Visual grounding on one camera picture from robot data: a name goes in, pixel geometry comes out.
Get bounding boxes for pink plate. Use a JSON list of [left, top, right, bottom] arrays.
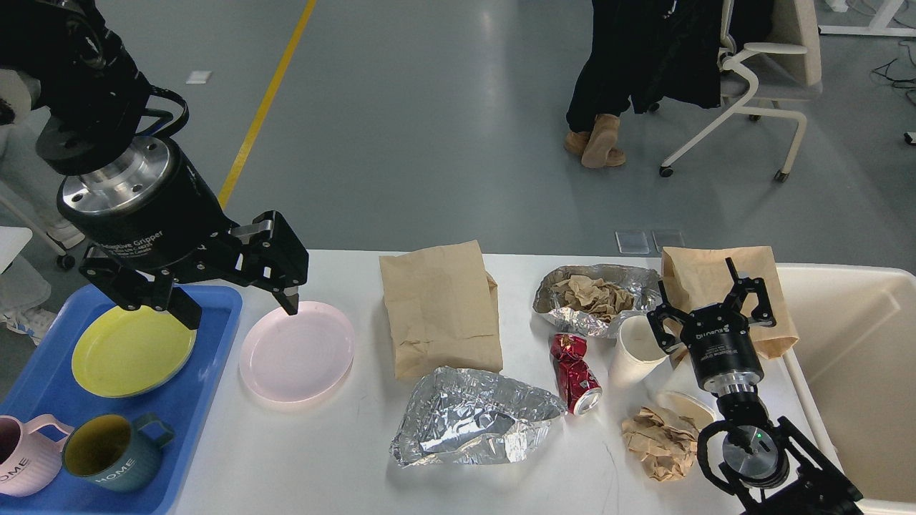
[[239, 301, 356, 411]]

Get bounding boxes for floor cables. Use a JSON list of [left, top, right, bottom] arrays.
[[869, 39, 916, 108]]

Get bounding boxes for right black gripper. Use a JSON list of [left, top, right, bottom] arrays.
[[646, 257, 777, 394]]

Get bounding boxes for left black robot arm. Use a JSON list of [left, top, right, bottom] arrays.
[[2, 1, 308, 330]]

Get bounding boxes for crumpled brown paper ball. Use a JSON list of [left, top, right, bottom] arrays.
[[621, 406, 699, 482]]

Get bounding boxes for yellow plate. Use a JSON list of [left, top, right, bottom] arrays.
[[72, 307, 197, 398]]

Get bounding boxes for white chair at left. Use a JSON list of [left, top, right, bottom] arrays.
[[0, 182, 76, 345]]

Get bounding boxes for white desk leg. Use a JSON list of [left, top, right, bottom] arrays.
[[818, 1, 915, 38]]

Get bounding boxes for blue plastic tray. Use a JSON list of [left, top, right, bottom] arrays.
[[1, 285, 243, 514]]

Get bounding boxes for crumpled brown paper in foil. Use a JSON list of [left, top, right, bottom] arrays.
[[550, 275, 635, 323]]

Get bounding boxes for white office chair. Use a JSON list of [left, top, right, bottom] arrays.
[[660, 1, 822, 182]]

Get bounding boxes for dark green home mug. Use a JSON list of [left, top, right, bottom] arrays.
[[62, 413, 175, 492]]

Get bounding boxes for flattened white paper cup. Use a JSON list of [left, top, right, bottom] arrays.
[[654, 389, 716, 431]]

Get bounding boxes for person in grey trousers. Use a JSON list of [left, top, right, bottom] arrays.
[[1, 67, 84, 249]]

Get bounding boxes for crushed red soda can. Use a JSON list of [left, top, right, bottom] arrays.
[[550, 333, 603, 415]]

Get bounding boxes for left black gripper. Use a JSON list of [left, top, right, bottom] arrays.
[[57, 136, 309, 330]]

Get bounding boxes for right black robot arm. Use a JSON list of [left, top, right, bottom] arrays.
[[647, 258, 862, 514]]

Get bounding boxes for brown paper bag right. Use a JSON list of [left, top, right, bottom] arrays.
[[662, 247, 799, 359]]

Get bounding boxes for pink home mug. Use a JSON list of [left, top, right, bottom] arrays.
[[1, 414, 73, 496]]

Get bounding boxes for large brown paper bag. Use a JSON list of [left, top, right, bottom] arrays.
[[379, 240, 503, 379]]

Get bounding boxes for beige plastic bin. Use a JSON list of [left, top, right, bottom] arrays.
[[778, 264, 915, 514]]

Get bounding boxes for person in black clothes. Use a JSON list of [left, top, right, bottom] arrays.
[[563, 0, 772, 170]]

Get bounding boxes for foil tray with paper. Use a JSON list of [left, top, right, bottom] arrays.
[[533, 264, 661, 338]]

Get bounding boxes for crumpled foil sheet front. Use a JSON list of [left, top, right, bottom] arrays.
[[390, 366, 566, 467]]

